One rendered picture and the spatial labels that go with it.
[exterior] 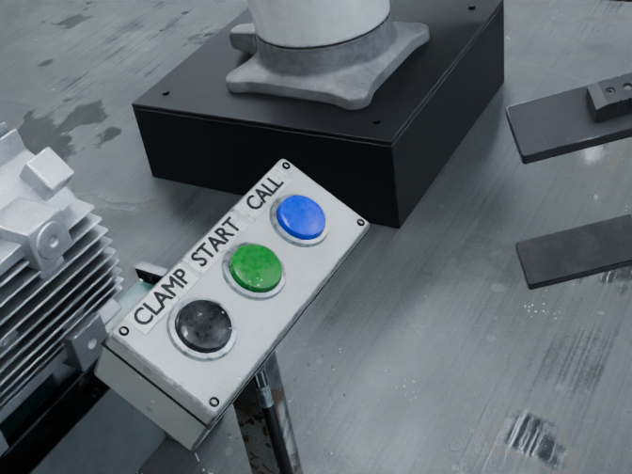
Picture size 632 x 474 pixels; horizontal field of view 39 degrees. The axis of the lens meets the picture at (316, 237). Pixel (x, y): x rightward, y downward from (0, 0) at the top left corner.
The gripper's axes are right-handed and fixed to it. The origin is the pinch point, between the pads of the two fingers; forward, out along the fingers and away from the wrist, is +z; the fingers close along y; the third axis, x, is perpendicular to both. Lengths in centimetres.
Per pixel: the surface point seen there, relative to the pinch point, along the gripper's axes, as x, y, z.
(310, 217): -3.9, -1.7, 12.5
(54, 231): -7.4, -1.2, 28.4
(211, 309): 2.5, 2.1, 18.0
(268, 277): 0.4, 0.1, 15.1
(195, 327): 3.6, 2.6, 18.8
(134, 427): -2.3, -22.7, 32.5
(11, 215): -8.8, -0.3, 30.9
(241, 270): 0.0, 0.9, 16.4
